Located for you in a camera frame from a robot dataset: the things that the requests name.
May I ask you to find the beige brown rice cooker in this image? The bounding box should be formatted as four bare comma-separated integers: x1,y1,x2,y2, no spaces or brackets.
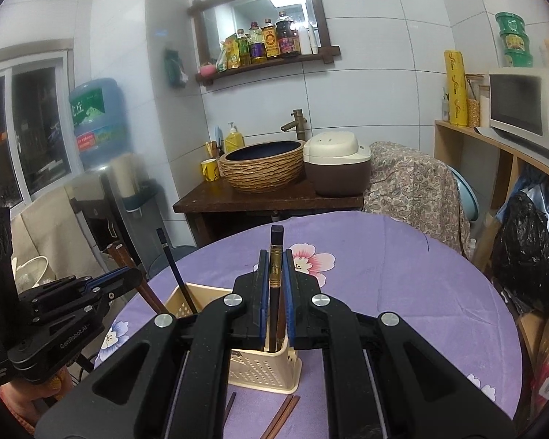
303,131,373,196

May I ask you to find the glass jar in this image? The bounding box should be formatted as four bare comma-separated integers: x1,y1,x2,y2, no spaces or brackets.
466,74,483,128

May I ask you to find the bronze faucet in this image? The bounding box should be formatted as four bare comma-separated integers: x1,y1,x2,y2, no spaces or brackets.
280,109,308,142

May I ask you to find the purple label bottle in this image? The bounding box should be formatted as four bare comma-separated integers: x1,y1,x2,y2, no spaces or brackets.
248,21,266,64

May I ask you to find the black slim chopstick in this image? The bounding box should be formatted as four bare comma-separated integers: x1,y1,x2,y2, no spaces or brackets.
156,228,199,314

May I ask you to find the thick brown chopstick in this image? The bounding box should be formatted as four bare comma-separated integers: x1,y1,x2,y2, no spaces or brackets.
107,243,165,317

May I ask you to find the yellow wrap roll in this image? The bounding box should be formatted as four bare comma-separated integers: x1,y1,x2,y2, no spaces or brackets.
443,50,468,126

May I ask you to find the blue water jug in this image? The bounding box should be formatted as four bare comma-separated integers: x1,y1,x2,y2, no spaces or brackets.
68,78,129,172

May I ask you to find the purple floral tablecloth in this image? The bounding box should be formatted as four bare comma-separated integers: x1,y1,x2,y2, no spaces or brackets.
91,213,523,439

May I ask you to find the water dispenser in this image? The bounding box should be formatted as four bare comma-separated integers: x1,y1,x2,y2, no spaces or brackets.
66,153,165,275

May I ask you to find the dark bottle red label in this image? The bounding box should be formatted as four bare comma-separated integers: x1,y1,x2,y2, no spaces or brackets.
275,10,301,58

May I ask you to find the wooden framed mirror shelf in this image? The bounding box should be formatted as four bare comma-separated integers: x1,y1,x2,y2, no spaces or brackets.
187,0,341,87

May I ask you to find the yellow mug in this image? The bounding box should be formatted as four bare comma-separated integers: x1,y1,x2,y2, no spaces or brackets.
201,158,223,183

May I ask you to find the yellow soap pump bottle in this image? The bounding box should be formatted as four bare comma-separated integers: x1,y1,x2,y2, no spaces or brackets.
223,121,244,154

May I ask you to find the light blue plastic basin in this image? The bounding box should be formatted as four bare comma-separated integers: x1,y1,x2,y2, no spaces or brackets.
448,165,479,225

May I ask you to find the sliding window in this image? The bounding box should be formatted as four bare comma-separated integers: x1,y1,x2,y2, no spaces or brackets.
0,39,76,213

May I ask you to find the green bottle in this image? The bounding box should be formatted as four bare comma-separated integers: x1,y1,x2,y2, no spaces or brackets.
235,29,250,67

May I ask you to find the yellow label bottle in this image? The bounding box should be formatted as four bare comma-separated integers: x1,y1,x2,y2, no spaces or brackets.
262,18,281,60

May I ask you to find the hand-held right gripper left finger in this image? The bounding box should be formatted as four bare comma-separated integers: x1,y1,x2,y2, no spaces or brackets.
36,248,270,439

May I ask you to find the light wooden shelf unit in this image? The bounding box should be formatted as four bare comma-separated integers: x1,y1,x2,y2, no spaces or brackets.
434,120,549,376

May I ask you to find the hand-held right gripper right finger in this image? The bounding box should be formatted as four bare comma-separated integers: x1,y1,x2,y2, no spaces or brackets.
281,248,517,439

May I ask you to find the yellow seasoning packet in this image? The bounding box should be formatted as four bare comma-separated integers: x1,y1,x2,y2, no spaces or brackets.
216,34,239,71

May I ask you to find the green wall packet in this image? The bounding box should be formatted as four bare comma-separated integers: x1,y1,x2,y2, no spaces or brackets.
164,48,189,87

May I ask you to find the glass pot lid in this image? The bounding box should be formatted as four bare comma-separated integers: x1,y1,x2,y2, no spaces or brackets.
11,255,56,289

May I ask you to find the beige perforated cutlery basket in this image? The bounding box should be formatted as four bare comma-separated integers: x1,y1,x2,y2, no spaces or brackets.
165,282,303,395

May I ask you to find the white plastic bottle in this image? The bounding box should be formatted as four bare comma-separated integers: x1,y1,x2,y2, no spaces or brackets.
299,25,318,56

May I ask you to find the dark chopstick gold band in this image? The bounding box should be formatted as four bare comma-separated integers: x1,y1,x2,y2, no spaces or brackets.
270,225,285,353

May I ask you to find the patterned cloth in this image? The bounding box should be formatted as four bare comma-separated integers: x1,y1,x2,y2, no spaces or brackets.
363,142,472,257

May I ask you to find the black plastic bag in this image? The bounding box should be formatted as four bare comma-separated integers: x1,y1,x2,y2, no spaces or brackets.
490,190,549,314

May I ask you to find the blue plastic bag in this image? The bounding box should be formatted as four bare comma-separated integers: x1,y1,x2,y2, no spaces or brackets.
515,165,549,202

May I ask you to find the dark wooden counter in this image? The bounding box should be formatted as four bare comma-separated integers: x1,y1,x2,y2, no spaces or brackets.
173,176,364,248

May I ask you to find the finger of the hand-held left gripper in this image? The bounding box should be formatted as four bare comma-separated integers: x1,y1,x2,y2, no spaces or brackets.
32,299,115,325
20,266,143,305

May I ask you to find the woven pattern basin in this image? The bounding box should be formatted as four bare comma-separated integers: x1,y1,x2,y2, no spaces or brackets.
218,140,305,193

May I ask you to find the white microwave oven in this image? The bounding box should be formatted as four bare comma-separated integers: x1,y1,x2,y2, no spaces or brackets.
487,68,549,154

